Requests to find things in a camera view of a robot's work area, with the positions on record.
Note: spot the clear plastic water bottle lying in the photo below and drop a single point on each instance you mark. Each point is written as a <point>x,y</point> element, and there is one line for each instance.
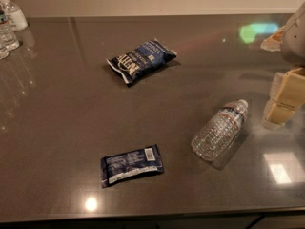
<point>219,133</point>

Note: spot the upright clear water bottle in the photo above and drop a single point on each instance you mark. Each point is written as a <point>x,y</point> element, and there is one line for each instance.
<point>7,35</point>

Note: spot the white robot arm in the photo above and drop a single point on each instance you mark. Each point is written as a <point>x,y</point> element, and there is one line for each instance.
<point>291,41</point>

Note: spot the blue chip bag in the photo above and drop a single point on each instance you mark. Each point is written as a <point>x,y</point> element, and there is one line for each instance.
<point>145,59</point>

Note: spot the clear bottle at left edge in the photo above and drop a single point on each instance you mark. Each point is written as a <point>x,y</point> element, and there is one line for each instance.
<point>3,50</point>

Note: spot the white hand sanitizer pump bottle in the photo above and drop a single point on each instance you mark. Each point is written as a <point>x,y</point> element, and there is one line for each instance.
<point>14,15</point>

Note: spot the blue rxbar blueberry wrapper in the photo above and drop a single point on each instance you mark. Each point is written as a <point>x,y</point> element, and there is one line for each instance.
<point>141,162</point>

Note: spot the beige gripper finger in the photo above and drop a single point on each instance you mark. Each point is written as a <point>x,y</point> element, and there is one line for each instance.
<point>277,113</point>
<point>288,89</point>

